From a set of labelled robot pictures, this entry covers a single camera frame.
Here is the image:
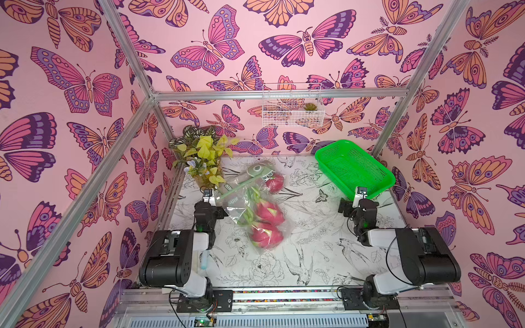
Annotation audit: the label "small succulent in wire basket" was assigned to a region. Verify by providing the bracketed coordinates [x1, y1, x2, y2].
[304, 102, 317, 112]

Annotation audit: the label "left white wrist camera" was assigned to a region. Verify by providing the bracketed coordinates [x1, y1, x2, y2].
[202, 189, 216, 206]

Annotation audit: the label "clear zip-top bag green seal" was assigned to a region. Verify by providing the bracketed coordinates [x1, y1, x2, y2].
[215, 174, 291, 253]

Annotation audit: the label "green plastic basket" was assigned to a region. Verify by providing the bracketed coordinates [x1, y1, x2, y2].
[314, 140, 396, 199]

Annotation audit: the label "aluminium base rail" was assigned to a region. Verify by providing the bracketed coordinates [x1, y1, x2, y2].
[110, 286, 468, 327]

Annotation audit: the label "dragon fruit in far bag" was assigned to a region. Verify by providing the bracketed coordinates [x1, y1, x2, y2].
[265, 172, 285, 194]

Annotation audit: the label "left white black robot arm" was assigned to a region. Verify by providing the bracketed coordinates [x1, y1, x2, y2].
[139, 201, 232, 313]

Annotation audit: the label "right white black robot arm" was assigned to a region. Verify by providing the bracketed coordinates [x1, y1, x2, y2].
[338, 198, 462, 310]

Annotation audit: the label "light blue garden trowel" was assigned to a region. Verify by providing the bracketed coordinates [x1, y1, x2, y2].
[200, 250, 209, 271]

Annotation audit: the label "potted plant yellow green leaves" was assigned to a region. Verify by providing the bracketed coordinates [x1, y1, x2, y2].
[169, 125, 239, 189]

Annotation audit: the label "aluminium frame struts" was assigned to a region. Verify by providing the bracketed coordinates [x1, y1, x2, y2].
[1, 1, 469, 327]

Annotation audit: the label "pink dragon fruit in bag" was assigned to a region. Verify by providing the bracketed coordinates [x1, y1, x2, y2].
[250, 222, 284, 250]

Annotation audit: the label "white wire wall basket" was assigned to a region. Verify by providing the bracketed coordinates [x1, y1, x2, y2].
[261, 83, 325, 129]

